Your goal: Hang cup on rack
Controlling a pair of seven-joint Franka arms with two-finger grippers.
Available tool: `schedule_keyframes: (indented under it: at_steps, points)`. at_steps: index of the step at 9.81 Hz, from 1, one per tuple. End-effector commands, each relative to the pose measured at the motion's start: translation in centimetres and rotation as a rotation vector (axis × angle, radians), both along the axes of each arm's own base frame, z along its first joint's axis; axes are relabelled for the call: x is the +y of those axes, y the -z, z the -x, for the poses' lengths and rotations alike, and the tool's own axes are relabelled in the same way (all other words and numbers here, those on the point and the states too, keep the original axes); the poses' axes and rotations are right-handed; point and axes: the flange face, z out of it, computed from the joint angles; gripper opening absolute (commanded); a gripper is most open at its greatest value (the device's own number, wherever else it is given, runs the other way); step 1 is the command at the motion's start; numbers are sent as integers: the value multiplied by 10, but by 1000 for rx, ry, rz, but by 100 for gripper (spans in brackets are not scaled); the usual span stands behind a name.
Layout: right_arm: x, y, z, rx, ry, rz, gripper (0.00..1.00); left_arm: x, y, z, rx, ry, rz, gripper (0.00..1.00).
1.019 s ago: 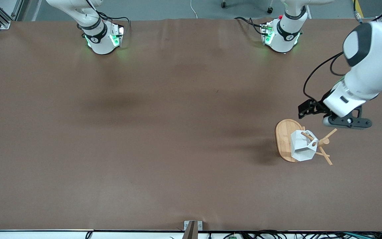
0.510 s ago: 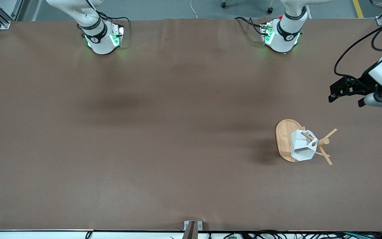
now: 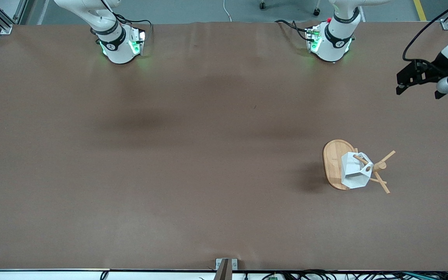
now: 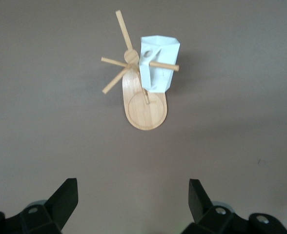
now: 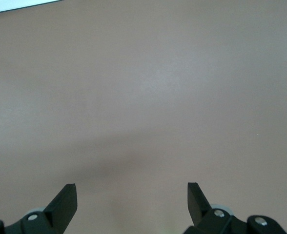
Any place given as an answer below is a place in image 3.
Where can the wooden cup rack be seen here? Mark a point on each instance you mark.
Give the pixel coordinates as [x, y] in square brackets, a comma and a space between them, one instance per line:
[333, 159]

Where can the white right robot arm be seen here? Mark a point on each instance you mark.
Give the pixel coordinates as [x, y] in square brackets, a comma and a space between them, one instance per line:
[117, 46]

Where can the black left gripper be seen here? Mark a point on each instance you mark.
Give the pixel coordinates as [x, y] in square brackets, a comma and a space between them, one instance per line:
[436, 68]

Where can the white faceted cup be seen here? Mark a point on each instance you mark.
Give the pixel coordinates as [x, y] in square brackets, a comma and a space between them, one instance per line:
[354, 173]

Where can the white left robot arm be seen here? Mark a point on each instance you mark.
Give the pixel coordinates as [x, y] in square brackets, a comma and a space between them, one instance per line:
[331, 42]

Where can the metal camera post bracket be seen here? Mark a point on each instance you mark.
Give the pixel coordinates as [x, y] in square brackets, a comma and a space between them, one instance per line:
[226, 268]

